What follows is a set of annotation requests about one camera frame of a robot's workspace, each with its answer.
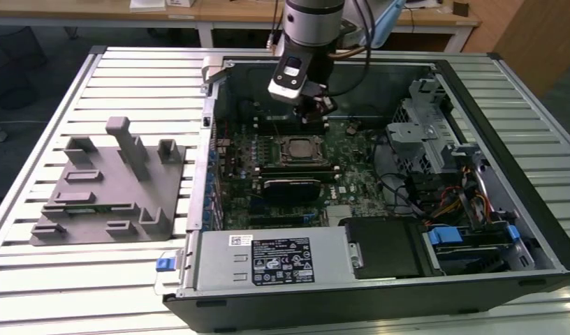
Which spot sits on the black plastic shroud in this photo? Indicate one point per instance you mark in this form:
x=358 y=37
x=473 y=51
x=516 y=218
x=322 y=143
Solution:
x=388 y=247

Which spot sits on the black PC case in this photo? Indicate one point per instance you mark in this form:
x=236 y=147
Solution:
x=360 y=307

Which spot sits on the coin battery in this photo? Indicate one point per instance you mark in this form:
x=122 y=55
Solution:
x=353 y=130

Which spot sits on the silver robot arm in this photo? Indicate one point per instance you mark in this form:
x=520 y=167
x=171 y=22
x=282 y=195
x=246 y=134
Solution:
x=313 y=24

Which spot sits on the green RAM stick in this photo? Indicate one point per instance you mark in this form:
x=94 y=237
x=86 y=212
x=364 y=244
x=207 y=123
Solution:
x=87 y=208

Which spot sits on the wooden cabinet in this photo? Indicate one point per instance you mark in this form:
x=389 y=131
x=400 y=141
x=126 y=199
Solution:
x=537 y=42

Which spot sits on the hard disk in blue carrier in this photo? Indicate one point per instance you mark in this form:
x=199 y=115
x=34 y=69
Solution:
x=441 y=235

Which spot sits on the CPU socket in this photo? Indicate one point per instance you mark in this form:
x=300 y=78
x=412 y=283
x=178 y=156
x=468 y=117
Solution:
x=281 y=161

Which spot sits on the silver power supply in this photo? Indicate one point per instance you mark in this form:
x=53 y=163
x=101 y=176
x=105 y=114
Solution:
x=215 y=254

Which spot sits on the green motherboard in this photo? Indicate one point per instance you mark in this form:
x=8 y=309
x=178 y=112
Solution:
x=360 y=174

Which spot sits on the wooden desk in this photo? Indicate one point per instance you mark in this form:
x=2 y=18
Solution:
x=103 y=14

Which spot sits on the black RAM slot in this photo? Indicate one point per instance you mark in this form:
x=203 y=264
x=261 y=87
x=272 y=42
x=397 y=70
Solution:
x=266 y=127
x=300 y=175
x=300 y=171
x=266 y=131
x=266 y=124
x=300 y=179
x=300 y=167
x=266 y=120

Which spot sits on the black graphics card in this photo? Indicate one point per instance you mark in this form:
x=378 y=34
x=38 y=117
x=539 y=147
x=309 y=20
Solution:
x=292 y=193

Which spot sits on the grey disk bay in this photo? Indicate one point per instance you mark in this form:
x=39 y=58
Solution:
x=483 y=174

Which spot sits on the metal locking lever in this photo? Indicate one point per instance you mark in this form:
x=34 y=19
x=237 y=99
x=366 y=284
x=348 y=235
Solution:
x=278 y=130

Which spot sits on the silver drive cage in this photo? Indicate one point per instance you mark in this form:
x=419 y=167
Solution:
x=411 y=136

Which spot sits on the grey parts rack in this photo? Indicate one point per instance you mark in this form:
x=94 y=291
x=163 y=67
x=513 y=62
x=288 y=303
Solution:
x=103 y=174

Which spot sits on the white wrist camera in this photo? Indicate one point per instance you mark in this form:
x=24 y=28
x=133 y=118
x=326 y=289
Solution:
x=285 y=93

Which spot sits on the black expansion slot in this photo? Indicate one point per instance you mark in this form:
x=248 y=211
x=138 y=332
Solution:
x=276 y=221

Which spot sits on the blue case latch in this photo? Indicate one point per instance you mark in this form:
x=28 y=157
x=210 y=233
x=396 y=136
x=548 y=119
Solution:
x=165 y=264

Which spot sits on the white box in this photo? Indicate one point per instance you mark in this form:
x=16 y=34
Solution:
x=147 y=3
x=181 y=3

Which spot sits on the dark office chair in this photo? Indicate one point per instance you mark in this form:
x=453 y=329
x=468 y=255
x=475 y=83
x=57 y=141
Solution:
x=15 y=63

